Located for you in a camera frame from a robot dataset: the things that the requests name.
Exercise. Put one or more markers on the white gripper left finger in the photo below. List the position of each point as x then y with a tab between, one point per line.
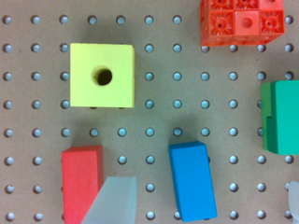
115	203

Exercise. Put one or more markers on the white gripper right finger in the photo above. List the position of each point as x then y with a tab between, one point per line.
294	201

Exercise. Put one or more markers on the narrow blue block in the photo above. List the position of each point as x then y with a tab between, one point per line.
192	181

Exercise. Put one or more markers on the red rectangular block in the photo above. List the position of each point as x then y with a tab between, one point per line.
83	176

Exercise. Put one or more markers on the green block with hole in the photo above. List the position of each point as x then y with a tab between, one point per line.
280	116

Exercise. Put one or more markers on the yellow block with hole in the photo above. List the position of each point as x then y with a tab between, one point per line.
102	75

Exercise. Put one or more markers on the brown perforated pegboard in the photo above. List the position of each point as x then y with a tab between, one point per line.
183	92

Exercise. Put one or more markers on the orange studded cube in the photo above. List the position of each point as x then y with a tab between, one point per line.
240	22

